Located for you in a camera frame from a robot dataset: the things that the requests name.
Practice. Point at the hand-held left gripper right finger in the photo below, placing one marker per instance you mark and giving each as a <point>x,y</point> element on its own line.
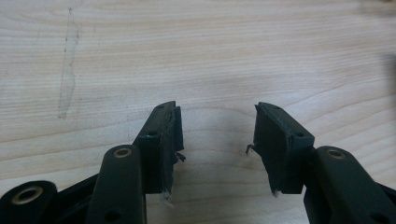
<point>277,149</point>

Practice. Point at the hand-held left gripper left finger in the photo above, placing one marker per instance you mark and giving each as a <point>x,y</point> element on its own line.
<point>157,149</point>

